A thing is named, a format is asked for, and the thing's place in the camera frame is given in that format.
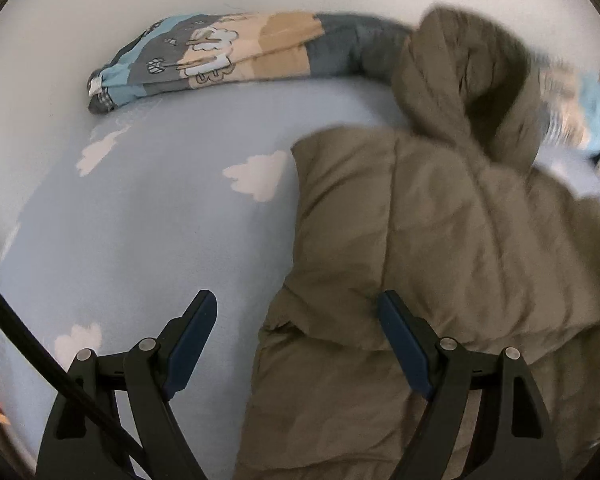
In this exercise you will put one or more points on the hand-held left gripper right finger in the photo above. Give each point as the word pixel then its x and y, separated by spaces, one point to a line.
pixel 405 345

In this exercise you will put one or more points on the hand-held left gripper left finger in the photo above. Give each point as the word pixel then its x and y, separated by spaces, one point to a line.
pixel 192 340

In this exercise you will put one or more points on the olive puffer jacket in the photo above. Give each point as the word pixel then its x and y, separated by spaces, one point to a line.
pixel 430 240

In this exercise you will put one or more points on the light blue cloud bed sheet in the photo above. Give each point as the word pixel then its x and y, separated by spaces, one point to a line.
pixel 180 235

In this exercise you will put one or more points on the cartoon printed blanket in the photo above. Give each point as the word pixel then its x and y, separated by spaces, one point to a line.
pixel 215 50

